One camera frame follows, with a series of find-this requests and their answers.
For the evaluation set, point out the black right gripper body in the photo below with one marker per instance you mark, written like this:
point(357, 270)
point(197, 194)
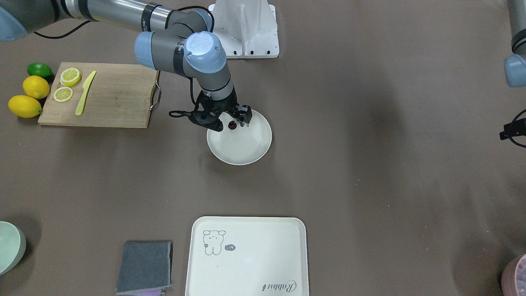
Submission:
point(227, 107)

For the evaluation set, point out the dark red cherry pair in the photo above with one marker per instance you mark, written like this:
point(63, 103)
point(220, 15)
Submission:
point(232, 125)

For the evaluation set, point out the beige round plate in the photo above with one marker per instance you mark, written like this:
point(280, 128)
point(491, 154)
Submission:
point(243, 145)

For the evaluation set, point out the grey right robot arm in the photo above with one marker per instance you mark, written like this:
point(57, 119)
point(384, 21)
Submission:
point(179, 41)

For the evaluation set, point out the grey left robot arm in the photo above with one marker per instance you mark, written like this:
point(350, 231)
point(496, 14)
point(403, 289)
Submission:
point(391, 73)

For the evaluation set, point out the cream rabbit tray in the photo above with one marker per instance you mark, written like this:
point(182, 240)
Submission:
point(248, 256)

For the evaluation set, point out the bamboo cutting board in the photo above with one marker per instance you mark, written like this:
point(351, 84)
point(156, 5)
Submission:
point(120, 95)

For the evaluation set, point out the yellow plastic knife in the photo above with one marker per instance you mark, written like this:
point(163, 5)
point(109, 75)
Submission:
point(86, 88)

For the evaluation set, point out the upper lemon slice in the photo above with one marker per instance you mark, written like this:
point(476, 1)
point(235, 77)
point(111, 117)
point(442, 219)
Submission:
point(70, 77)

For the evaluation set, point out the lemon slice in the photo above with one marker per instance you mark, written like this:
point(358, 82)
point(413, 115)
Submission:
point(63, 94)
point(70, 77)

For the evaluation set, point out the lower lemon slice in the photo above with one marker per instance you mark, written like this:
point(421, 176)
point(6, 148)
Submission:
point(63, 94)

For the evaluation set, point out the pink container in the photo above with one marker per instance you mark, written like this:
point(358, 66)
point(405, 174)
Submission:
point(513, 279)

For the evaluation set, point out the grey folded cloth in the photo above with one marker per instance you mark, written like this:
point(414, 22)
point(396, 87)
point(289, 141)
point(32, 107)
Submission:
point(145, 268)

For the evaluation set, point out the upper yellow lemon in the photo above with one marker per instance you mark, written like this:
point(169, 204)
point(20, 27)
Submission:
point(36, 87)

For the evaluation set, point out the yellow lemon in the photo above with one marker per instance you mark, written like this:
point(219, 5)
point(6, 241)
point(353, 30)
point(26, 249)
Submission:
point(36, 87)
point(24, 106)

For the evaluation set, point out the green lime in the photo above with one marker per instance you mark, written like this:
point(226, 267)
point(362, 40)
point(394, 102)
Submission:
point(40, 69)

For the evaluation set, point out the lower yellow lemon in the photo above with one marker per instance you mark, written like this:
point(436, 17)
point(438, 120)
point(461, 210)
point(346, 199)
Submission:
point(24, 106)

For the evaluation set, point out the pale green bowl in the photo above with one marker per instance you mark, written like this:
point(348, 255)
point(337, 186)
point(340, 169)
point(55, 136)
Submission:
point(12, 246)

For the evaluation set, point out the white metal robot base mount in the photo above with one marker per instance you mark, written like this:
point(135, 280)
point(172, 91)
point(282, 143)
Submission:
point(247, 29)

